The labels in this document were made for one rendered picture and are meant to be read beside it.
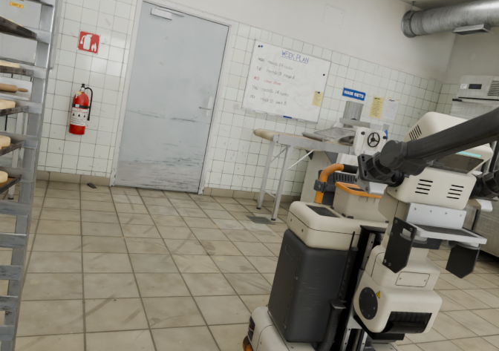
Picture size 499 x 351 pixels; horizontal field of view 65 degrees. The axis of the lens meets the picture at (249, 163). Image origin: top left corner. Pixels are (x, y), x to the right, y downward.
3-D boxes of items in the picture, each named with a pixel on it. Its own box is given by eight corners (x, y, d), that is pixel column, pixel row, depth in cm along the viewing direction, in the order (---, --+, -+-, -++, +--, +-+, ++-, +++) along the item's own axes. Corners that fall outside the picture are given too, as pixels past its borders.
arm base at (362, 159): (388, 160, 125) (356, 154, 122) (405, 149, 119) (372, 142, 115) (393, 185, 122) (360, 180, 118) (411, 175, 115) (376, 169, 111)
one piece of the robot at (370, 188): (353, 182, 127) (363, 150, 124) (366, 184, 129) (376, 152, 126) (368, 194, 118) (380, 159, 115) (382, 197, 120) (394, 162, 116)
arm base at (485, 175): (490, 179, 138) (464, 174, 135) (511, 169, 131) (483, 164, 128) (497, 202, 134) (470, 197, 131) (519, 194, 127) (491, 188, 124)
